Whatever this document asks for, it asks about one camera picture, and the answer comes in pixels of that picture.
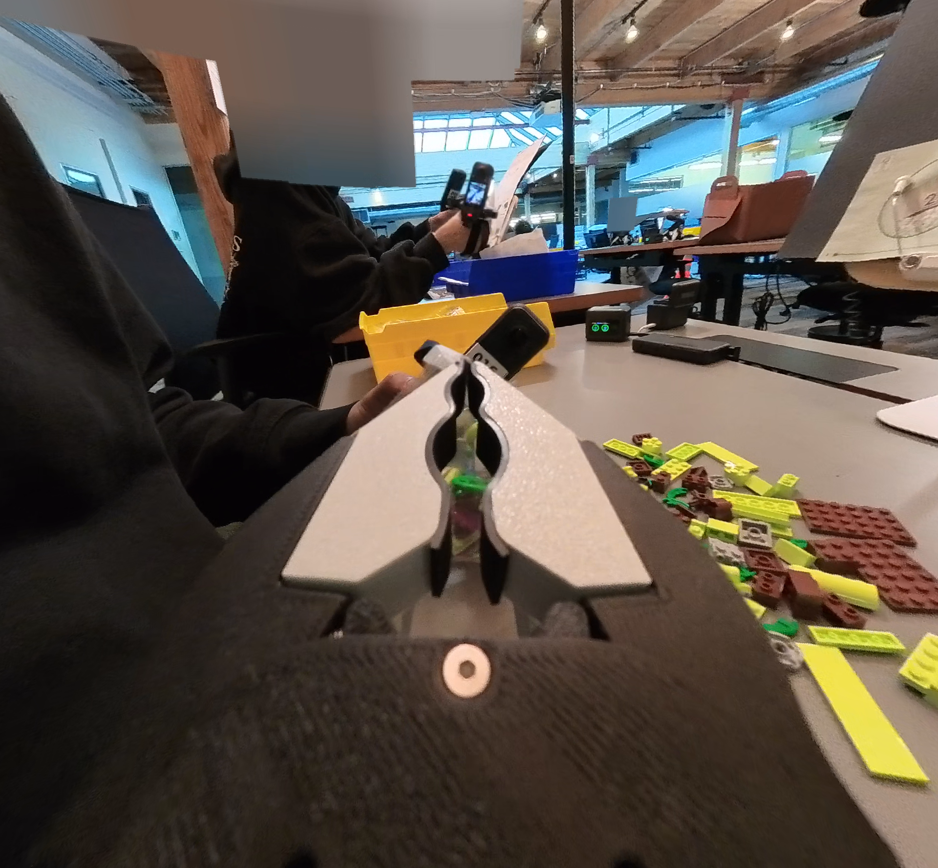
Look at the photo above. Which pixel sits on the yellow storage bins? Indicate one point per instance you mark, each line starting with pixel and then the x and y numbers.
pixel 425 340

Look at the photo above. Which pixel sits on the black monitor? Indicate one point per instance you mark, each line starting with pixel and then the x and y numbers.
pixel 857 135

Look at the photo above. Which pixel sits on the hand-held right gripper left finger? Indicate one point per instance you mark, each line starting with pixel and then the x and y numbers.
pixel 366 516

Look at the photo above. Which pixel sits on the pile of toy bricks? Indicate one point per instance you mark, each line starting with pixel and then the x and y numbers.
pixel 762 509

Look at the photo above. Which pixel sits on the person's left hand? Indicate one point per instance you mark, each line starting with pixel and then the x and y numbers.
pixel 381 403

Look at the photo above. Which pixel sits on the black pillar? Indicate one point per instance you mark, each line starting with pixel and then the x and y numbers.
pixel 568 113

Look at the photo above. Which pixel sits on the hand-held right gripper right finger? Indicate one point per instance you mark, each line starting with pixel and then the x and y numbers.
pixel 571 516

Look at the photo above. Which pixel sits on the grey desk with wood edge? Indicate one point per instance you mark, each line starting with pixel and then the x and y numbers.
pixel 586 293

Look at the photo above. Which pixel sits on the lime flat tile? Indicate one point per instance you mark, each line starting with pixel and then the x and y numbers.
pixel 857 714

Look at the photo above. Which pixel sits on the toy instruction booklet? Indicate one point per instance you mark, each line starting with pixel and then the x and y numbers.
pixel 872 223

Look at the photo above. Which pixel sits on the wooden pillar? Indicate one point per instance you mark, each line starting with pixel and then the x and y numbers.
pixel 194 135

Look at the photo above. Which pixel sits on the long wooden desk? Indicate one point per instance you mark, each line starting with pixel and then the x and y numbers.
pixel 681 249

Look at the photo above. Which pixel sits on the black adapter box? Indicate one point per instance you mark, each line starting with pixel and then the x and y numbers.
pixel 674 307

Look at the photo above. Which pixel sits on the white printed banner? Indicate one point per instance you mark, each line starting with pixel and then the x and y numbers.
pixel 517 179

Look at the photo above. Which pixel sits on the black office chair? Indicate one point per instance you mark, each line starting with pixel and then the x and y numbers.
pixel 850 311

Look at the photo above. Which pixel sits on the black charger with green display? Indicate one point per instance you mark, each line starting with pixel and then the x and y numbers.
pixel 608 326

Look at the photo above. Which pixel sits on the person's left forearm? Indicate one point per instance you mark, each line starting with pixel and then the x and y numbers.
pixel 249 443

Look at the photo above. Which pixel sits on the blue storage bin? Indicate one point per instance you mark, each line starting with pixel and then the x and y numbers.
pixel 520 274

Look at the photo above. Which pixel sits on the black ribbed power brick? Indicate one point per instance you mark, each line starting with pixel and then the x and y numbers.
pixel 681 349

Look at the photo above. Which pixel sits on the lime rounded long brick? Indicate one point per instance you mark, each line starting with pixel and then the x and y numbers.
pixel 922 670

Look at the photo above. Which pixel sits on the small bag of pieces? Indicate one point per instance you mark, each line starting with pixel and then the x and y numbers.
pixel 465 509

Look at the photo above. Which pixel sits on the black printed cloth panel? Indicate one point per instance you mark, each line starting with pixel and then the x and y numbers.
pixel 139 274

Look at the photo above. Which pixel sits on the large brown studded plate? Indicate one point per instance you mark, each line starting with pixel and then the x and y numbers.
pixel 894 578
pixel 854 522

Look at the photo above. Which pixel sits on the brown bag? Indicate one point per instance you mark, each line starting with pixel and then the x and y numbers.
pixel 755 212

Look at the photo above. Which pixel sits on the white monitor stand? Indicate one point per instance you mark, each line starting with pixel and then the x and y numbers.
pixel 912 417

